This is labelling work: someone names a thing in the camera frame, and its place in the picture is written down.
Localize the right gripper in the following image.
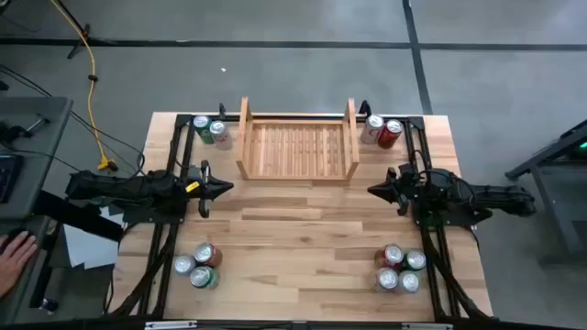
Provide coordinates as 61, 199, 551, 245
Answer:
367, 166, 430, 216

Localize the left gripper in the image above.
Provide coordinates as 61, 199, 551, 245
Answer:
183, 159, 235, 219

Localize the red Coca-Cola can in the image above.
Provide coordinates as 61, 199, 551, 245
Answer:
373, 243, 405, 270
194, 242, 224, 270
377, 118, 404, 150

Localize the wooden slatted shelf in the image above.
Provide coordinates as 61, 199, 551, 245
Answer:
236, 95, 360, 182

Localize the black desk beam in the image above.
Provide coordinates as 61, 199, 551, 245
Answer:
34, 190, 125, 243

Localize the white paper sheet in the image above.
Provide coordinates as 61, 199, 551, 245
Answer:
61, 204, 125, 270

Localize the black bar with silver plates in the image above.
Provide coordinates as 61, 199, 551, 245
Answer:
0, 318, 587, 330

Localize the grey metal table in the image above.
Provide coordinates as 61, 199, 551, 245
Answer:
504, 117, 587, 267

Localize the grey desk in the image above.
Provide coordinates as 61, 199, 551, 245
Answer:
0, 95, 74, 221

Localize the black tripod stand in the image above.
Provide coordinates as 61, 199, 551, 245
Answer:
54, 0, 118, 60

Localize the small caster wheel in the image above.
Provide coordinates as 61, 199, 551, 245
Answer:
39, 296, 60, 315

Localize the black keyboard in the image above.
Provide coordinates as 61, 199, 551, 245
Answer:
0, 153, 25, 204

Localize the black desk clamp tool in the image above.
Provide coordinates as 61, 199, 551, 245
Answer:
0, 114, 50, 143

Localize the person's hand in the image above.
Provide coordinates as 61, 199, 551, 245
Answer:
0, 231, 39, 299

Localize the yellow power cable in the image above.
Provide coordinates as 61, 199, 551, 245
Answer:
49, 0, 119, 172

